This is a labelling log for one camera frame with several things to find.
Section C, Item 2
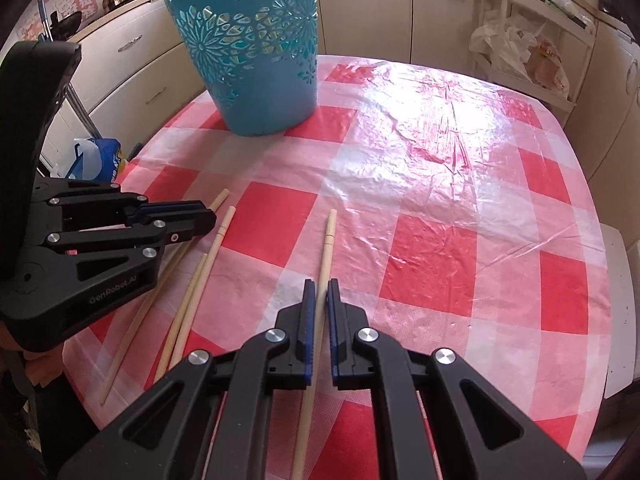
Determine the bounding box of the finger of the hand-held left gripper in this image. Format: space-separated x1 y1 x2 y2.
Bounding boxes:
35 180 208 223
45 210 217 286

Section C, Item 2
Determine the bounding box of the white trolley cart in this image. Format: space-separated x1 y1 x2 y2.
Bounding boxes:
470 0 598 113

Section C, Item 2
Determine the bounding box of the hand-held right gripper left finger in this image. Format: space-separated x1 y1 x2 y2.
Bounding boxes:
57 279 317 480

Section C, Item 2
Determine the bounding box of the blue printed plastic bag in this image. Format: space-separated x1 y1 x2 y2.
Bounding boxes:
62 137 126 183

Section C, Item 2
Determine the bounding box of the white plastic bag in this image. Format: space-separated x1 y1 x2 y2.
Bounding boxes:
469 10 548 78

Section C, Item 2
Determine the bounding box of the blue mop handle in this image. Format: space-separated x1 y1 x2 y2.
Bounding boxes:
37 0 53 43

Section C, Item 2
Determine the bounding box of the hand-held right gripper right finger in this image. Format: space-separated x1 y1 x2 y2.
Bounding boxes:
326 280 587 480

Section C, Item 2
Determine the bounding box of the teal plastic basket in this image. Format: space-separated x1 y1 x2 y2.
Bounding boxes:
161 0 319 137

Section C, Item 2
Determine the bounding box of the red checked tablecloth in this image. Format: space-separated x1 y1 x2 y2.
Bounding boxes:
62 55 613 466

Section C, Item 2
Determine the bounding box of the wooden chopstick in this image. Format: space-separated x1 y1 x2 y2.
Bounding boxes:
152 253 209 383
169 206 237 370
290 210 338 480
100 188 231 407

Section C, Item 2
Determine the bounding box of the person's left hand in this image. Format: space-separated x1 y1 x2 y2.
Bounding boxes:
22 345 66 388

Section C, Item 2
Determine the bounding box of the black wok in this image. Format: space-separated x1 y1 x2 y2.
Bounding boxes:
47 10 83 38

